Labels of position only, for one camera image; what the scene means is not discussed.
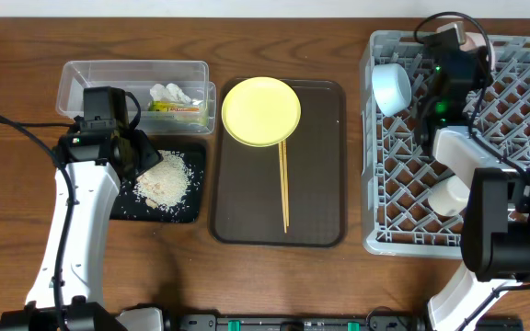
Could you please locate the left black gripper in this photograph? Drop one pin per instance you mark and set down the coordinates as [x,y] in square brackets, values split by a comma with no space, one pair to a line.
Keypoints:
[142,150]

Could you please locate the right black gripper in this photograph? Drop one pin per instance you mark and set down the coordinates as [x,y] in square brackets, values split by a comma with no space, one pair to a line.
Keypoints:
[479,79]

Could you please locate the pile of rice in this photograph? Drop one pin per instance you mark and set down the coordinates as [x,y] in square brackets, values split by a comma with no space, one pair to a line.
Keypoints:
[166,184]

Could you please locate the white bowl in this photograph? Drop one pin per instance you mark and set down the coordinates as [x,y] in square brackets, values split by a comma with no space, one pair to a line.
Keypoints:
[475,40]

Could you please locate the green orange snack wrapper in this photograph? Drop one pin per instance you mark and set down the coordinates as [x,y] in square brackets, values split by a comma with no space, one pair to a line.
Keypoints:
[170,107]

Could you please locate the white tissue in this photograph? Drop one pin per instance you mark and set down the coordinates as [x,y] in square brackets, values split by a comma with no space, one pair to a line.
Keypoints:
[172,93]

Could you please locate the light blue bowl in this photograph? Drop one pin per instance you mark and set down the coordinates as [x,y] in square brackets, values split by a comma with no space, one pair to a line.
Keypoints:
[391,88]

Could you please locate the yellow plate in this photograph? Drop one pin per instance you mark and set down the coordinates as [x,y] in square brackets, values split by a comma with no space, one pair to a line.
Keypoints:
[261,111]

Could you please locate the white cup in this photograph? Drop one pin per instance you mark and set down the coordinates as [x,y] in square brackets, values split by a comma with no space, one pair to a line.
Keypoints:
[449,197]

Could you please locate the wooden chopstick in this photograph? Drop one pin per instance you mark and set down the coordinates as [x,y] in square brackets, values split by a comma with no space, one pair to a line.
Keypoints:
[285,186]
[281,179]

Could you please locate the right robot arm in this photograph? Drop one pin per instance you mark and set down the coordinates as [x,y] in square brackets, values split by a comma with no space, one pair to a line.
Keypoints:
[495,239]

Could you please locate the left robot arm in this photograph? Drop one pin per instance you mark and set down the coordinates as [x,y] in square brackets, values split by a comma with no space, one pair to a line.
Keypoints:
[67,293]

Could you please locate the black waste tray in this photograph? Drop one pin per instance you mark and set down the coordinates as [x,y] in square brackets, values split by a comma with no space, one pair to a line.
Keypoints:
[128,206]

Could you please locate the grey dishwasher rack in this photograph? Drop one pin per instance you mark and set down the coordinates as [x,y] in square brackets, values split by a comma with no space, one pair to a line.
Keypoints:
[398,177]

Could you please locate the clear plastic bin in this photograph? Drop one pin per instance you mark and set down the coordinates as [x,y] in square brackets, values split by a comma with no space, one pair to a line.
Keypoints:
[137,77]

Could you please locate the dark brown serving tray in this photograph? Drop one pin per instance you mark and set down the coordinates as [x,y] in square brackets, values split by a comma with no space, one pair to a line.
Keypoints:
[246,205]

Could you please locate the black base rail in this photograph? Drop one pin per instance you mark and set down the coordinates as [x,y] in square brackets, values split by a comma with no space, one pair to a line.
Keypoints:
[206,322]

